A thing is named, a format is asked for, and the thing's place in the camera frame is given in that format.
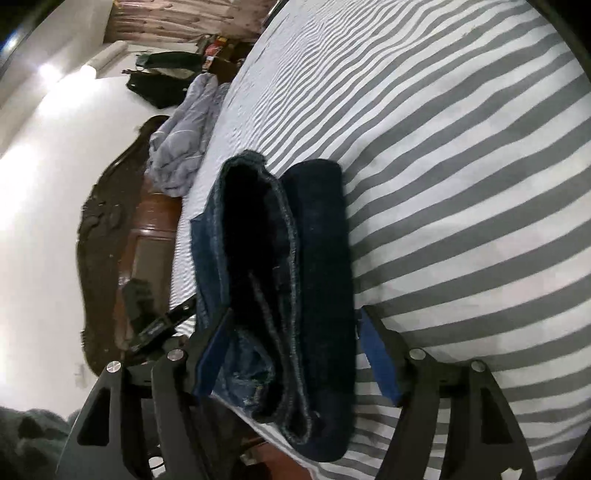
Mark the black bag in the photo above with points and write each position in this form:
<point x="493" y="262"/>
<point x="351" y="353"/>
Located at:
<point x="161" y="76"/>

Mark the dark carved wooden headboard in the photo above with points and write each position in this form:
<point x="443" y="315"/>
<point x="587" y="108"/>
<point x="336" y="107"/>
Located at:
<point x="115" y="240"/>

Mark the dark blue denim pants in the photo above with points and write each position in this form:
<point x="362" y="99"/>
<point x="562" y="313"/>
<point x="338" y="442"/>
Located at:
<point x="286" y="295"/>

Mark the crumpled grey blanket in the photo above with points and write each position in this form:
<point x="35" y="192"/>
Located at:
<point x="184" y="134"/>

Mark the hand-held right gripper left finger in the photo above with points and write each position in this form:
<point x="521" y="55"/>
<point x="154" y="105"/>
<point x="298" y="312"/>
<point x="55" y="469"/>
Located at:
<point x="212" y="357"/>

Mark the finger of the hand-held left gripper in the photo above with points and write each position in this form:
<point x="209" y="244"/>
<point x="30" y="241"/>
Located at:
<point x="179" y="310"/>

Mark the person's grey clothing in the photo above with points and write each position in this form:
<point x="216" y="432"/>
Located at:
<point x="32" y="443"/>

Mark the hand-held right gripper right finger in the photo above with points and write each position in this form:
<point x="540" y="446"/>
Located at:
<point x="379" y="357"/>

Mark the grey white striped bed sheet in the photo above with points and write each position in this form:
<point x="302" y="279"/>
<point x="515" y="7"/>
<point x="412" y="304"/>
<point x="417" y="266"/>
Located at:
<point x="461" y="184"/>

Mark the patterned beige curtain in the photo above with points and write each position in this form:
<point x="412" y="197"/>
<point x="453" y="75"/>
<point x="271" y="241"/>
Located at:
<point x="194" y="18"/>

